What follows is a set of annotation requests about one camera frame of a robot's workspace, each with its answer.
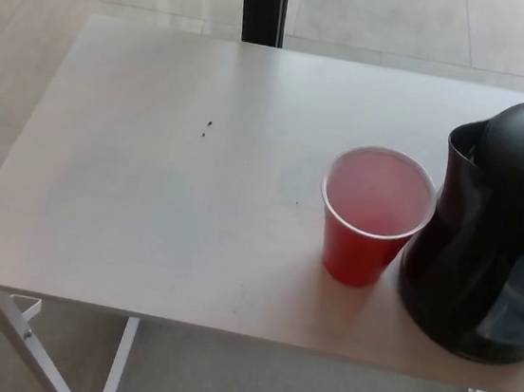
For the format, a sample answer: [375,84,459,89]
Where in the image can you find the black electric kettle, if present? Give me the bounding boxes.
[388,84,524,368]

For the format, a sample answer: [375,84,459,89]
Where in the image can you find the red plastic cup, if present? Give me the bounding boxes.
[309,139,442,296]

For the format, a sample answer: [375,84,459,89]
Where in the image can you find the slanted white metal table leg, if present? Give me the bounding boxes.
[0,289,90,392]

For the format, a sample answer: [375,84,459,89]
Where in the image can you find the black window frame post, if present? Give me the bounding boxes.
[235,0,290,49]

